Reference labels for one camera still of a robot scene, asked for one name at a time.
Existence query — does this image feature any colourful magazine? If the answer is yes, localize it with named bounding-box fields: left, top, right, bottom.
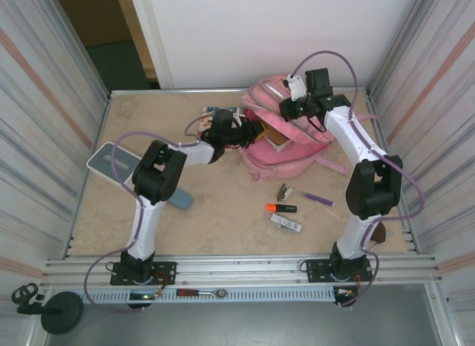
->
left=199, top=106, right=248, bottom=148

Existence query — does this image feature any dark brown book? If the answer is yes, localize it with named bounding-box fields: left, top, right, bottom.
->
left=259, top=123, right=294, bottom=153

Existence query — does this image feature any pink backpack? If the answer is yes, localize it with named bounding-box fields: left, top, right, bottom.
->
left=240, top=74, right=378, bottom=182

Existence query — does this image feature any small grey clip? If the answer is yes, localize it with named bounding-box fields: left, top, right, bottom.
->
left=276, top=183, right=295, bottom=202

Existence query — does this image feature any orange black highlighter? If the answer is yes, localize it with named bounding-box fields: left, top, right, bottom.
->
left=265, top=200, right=298, bottom=216

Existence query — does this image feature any blue grey oval case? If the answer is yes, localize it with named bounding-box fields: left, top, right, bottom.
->
left=168, top=188, right=194, bottom=210

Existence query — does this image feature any purple pen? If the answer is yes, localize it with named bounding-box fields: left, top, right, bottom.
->
left=298, top=189, right=335, bottom=206

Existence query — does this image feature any silver lead box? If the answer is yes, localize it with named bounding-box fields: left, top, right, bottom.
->
left=269, top=212, right=304, bottom=234

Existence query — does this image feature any white grey tissue box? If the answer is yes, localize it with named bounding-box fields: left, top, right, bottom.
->
left=86, top=141, right=144, bottom=187

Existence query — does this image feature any small brown block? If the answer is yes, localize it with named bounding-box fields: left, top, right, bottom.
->
left=370, top=226, right=389, bottom=244

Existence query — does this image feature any small circuit board with LED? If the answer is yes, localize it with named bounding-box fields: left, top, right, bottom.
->
left=128, top=292, right=165, bottom=301

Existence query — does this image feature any black round stand base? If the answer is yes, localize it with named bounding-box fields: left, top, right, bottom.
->
left=16, top=292, right=85, bottom=334

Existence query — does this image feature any black clip on stand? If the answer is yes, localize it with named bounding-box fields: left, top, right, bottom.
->
left=10, top=282, right=40, bottom=306

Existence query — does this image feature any aluminium table edge rail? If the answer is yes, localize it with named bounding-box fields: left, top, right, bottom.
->
left=109, top=86, right=372, bottom=97

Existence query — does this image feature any aluminium mounting rail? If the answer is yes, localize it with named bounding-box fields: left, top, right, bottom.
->
left=43, top=253, right=442, bottom=287

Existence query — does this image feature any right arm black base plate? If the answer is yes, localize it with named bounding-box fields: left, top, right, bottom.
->
left=306, top=258, right=373, bottom=284

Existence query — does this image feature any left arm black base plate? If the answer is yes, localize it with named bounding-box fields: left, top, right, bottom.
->
left=110, top=261, right=177, bottom=287

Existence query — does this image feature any white slotted cable duct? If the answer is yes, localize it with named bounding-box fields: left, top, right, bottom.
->
left=79, top=288, right=337, bottom=304

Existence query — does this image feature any red handled ratchet wrench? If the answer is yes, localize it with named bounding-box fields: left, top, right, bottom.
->
left=176, top=288, right=228, bottom=298

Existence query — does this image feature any small circuit board with wires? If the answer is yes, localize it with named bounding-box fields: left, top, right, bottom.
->
left=333, top=286, right=360, bottom=299

